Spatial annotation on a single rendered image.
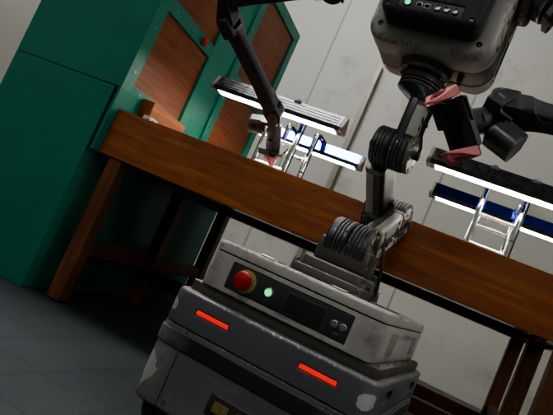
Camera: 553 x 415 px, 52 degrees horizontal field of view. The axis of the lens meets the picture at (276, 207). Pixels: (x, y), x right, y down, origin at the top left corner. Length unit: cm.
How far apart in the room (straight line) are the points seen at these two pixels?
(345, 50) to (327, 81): 28
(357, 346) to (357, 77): 355
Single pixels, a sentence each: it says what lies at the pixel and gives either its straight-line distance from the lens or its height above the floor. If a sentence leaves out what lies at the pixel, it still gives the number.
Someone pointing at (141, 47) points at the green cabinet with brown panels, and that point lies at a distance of 236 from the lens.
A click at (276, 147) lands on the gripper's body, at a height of 87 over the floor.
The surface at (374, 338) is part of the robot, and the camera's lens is 119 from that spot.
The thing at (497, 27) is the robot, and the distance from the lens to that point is 155.
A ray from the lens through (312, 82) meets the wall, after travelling 466.
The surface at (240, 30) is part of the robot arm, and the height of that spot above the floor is 113.
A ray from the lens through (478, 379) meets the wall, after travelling 402.
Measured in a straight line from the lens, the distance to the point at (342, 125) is 231.
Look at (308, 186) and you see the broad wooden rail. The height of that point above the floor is 75.
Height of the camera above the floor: 49
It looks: 4 degrees up
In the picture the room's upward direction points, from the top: 24 degrees clockwise
